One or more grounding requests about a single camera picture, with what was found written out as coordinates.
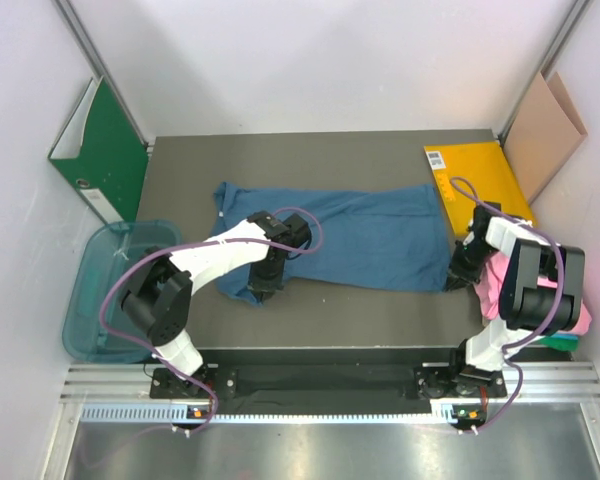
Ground left aluminium corner post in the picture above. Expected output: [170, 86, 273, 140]
[51, 0, 153, 151]

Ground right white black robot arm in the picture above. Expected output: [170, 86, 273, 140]
[444, 203, 585, 396]

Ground teal transparent plastic bin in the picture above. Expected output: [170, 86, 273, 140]
[62, 220, 182, 364]

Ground aluminium corner post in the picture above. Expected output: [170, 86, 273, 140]
[497, 0, 594, 146]
[51, 0, 153, 151]

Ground yellow padded envelope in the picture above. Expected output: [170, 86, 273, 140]
[424, 141, 535, 237]

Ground aluminium front rail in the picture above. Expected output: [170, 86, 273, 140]
[41, 351, 600, 479]

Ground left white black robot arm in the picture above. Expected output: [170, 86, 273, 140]
[120, 211, 312, 397]

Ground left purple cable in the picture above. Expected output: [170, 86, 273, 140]
[77, 207, 324, 469]

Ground green ring binder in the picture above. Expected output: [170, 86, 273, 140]
[48, 78, 148, 224]

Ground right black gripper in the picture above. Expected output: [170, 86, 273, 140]
[443, 240, 499, 292]

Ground pink folded t shirt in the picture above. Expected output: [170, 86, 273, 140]
[474, 252, 592, 336]

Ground brown cardboard folder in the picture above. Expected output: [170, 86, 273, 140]
[504, 73, 588, 203]

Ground grey slotted cable duct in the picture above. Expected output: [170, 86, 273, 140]
[80, 403, 480, 425]

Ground green folded t shirt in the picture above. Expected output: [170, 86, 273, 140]
[538, 337, 579, 352]

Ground blue t shirt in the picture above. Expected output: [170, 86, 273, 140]
[211, 182, 451, 292]

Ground right aluminium corner post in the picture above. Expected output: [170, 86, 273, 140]
[497, 0, 594, 146]

